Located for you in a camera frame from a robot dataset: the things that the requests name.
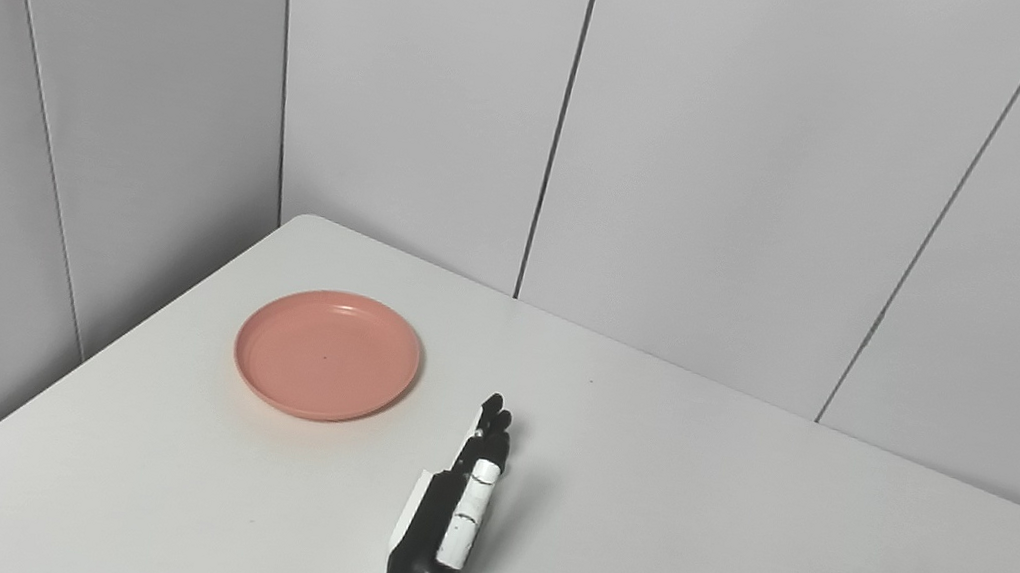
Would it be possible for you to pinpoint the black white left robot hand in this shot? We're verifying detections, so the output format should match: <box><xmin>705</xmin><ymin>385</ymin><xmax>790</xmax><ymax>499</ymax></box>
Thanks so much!
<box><xmin>381</xmin><ymin>380</ymin><xmax>519</xmax><ymax>573</ymax></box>

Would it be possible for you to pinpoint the pink round plate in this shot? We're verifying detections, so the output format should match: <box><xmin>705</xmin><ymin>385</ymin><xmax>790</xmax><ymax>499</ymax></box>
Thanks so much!
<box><xmin>225</xmin><ymin>277</ymin><xmax>430</xmax><ymax>435</ymax></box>

